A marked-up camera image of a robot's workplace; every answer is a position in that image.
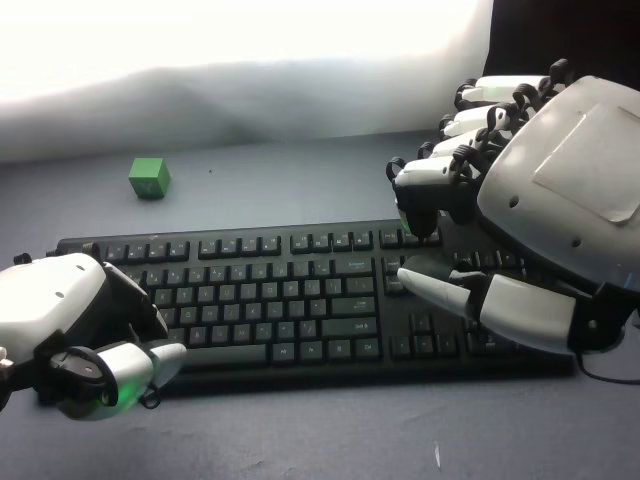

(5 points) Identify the white backdrop cloth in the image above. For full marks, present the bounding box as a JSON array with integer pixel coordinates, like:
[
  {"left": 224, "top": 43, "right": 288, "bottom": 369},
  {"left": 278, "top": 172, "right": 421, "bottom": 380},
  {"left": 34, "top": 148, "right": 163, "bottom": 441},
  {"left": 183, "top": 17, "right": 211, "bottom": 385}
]
[{"left": 0, "top": 0, "right": 496, "bottom": 166}]

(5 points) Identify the thin black cable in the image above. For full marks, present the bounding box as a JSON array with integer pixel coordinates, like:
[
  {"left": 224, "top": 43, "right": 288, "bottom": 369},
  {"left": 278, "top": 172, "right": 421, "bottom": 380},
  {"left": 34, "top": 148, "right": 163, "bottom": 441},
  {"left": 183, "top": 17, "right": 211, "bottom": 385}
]
[{"left": 574, "top": 349, "right": 640, "bottom": 386}]

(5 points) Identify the green cube block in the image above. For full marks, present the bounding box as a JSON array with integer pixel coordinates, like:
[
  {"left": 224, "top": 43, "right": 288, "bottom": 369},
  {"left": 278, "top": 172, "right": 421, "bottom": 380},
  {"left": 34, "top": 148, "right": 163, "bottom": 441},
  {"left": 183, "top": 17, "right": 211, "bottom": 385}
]
[{"left": 127, "top": 157, "right": 172, "bottom": 201}]

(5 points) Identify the black background panel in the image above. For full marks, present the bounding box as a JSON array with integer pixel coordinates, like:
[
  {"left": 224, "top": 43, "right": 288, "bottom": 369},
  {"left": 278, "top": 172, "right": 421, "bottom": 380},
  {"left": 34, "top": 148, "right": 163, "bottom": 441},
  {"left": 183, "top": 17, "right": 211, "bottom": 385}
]
[{"left": 482, "top": 0, "right": 640, "bottom": 94}]

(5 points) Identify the black computer keyboard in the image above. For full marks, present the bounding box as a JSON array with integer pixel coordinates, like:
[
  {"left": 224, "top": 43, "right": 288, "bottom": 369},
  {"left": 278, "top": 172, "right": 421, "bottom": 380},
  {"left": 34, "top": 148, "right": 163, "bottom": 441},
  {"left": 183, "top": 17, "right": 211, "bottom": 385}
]
[{"left": 47, "top": 219, "right": 584, "bottom": 386}]

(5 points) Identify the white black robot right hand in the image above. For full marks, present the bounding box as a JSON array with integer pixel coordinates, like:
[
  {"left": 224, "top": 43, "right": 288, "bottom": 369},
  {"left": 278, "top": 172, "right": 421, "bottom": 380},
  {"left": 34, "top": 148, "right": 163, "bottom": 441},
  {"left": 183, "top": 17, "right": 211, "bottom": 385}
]
[{"left": 385, "top": 58, "right": 640, "bottom": 357}]

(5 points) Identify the grey table cloth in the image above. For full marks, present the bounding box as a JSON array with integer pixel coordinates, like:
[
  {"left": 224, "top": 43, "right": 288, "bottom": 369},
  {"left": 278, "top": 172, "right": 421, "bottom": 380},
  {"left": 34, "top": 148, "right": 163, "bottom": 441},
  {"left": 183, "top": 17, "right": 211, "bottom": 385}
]
[{"left": 0, "top": 127, "right": 640, "bottom": 480}]

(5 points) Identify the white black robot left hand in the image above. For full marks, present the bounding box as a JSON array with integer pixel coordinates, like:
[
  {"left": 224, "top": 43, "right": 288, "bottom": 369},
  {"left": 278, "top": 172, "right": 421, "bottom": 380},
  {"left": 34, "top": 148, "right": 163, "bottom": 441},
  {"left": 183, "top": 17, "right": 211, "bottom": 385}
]
[{"left": 0, "top": 252, "right": 189, "bottom": 423}]

